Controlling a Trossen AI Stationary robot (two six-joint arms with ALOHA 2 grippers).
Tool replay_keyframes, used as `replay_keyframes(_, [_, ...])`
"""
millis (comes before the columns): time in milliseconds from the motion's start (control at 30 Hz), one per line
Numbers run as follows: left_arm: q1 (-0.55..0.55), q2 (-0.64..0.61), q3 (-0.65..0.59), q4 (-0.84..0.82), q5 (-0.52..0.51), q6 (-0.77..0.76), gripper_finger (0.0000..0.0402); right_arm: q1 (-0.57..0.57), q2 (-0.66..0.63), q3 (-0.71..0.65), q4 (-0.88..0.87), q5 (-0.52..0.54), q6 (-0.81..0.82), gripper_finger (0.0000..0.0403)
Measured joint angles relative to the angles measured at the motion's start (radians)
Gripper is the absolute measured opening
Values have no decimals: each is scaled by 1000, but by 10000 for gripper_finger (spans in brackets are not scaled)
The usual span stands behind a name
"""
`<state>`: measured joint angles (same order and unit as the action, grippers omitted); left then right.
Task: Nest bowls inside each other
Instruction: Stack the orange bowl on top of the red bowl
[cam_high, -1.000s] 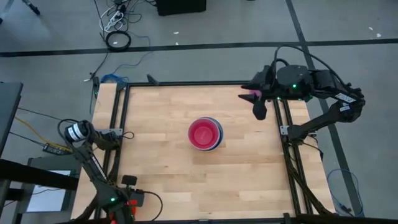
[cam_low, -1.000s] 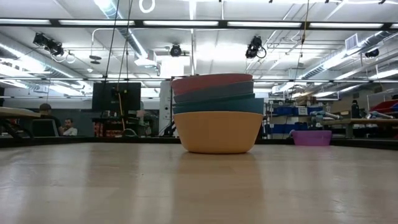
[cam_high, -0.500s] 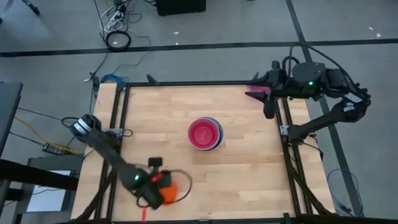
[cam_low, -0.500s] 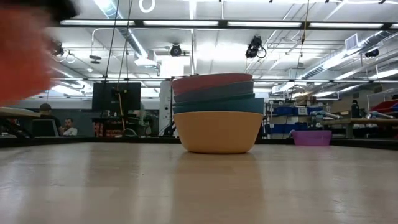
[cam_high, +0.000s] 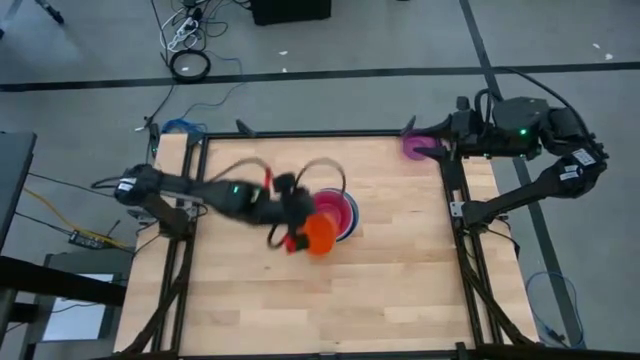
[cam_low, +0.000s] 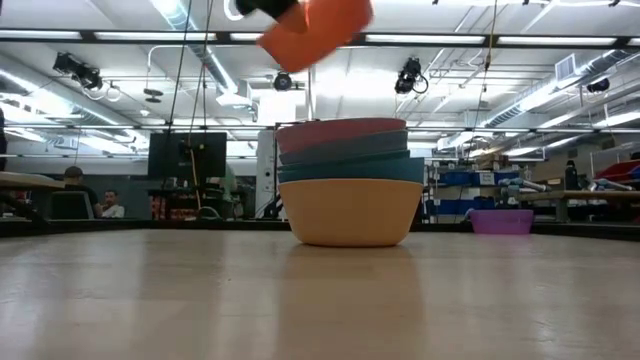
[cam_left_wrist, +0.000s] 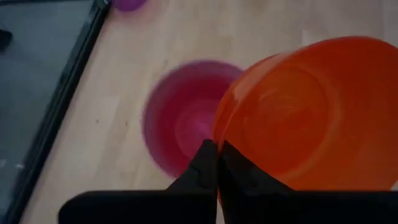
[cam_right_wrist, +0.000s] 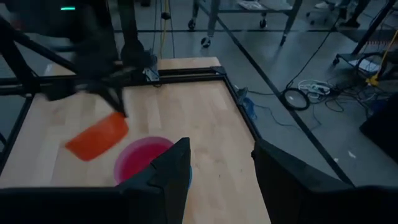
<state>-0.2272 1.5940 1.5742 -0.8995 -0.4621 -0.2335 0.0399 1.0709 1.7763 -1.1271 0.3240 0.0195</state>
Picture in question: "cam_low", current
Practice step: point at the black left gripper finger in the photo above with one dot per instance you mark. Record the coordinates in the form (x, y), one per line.
(265, 6)

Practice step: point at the orange translucent plastic bowl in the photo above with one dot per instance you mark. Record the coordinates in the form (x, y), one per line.
(325, 37)

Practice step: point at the pink plastic bowl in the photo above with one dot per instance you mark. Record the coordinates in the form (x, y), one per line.
(340, 132)

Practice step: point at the black ceiling spotlight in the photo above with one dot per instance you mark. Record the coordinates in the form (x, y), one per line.
(409, 75)
(282, 81)
(77, 71)

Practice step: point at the black monitor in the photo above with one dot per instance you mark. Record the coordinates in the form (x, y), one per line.
(187, 152)

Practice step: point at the white cabinet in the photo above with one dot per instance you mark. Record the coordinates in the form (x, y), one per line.
(266, 172)

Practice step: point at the cream yellow plastic bowl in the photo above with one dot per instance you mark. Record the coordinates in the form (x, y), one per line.
(350, 215)

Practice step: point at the person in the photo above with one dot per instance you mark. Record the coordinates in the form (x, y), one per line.
(75, 180)
(112, 206)

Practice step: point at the blue storage bin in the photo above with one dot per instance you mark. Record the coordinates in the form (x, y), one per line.
(457, 178)

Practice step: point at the purple translucent plastic bowl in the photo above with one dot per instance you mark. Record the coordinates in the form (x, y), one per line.
(500, 222)

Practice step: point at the black bottle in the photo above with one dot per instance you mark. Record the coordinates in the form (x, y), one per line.
(571, 176)

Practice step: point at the wooden workbench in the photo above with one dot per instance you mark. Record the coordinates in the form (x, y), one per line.
(580, 195)

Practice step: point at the red storage bin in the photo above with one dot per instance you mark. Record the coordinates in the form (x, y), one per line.
(620, 171)

